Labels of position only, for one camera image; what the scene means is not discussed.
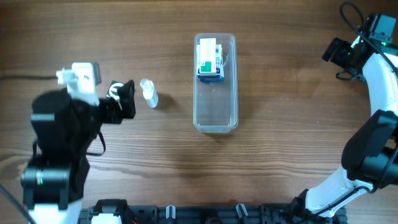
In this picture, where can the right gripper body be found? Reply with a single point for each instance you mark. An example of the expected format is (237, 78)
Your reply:
(342, 56)

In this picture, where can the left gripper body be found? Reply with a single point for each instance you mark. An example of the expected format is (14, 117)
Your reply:
(115, 106)

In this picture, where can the green Zam-Buk tin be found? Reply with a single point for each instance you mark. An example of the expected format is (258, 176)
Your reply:
(112, 91)

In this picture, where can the white green medicine box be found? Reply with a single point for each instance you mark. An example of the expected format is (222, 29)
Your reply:
(208, 57)

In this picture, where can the white blue Hansaplast box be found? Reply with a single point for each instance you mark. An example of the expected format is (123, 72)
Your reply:
(219, 62)

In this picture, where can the blue yellow VapoDrops box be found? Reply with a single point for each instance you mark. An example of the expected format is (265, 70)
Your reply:
(211, 80)

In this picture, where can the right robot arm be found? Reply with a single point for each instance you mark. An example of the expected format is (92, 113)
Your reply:
(367, 164)

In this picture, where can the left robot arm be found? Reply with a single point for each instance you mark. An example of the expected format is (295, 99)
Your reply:
(54, 180)

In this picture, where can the clear plastic container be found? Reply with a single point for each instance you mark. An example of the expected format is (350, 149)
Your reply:
(215, 105)

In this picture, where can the white spray bottle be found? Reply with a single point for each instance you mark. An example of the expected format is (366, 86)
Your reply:
(149, 92)

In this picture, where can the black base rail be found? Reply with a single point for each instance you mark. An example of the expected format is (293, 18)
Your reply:
(150, 214)

